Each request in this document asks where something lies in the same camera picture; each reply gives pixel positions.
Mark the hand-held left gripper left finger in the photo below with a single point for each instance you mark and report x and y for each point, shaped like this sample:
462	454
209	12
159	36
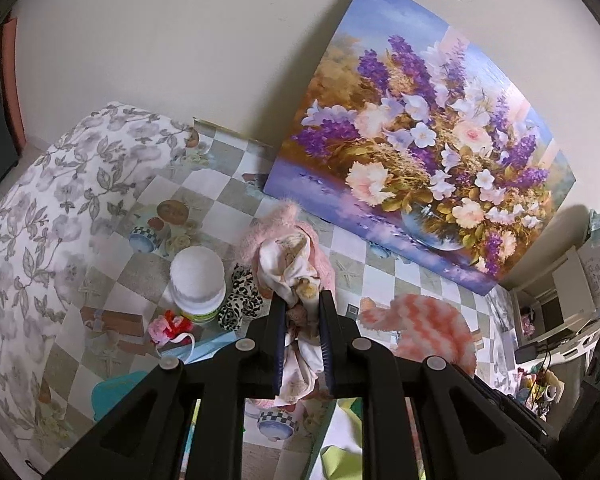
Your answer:
278	360

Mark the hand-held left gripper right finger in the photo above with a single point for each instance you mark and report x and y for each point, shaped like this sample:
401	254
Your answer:
326	360

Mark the cream floral print cloth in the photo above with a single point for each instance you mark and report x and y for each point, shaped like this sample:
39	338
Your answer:
285	265

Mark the lime green cloth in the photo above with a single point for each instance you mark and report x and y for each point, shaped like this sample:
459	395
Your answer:
340	460

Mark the pink fuzzy cloth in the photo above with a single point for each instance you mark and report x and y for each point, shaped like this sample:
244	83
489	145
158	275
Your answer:
265	230

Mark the leopard print scrunchie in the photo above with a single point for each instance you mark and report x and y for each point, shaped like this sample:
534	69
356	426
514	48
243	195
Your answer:
237	305

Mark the blue face mask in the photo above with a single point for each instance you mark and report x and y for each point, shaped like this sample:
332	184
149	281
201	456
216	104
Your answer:
205	347

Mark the orange white striped fuzzy cloth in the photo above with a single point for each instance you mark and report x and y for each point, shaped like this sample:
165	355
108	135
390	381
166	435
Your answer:
430	320

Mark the white plastic jar green label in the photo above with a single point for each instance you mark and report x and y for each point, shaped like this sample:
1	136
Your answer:
197	275

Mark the white shelf unit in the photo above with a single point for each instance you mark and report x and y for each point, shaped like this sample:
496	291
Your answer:
575	280

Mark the checkered printed tablecloth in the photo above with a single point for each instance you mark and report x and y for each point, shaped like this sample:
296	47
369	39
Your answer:
220	210

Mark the teal zip pouch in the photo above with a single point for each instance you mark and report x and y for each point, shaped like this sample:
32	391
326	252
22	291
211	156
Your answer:
115	392

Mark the floral canvas painting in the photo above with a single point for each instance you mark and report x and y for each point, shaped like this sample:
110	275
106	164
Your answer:
430	160

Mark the grey floral bedsheet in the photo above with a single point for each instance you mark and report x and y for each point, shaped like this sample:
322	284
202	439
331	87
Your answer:
40	240

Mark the reddish wooden frame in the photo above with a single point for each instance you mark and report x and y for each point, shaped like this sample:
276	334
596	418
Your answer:
11	85

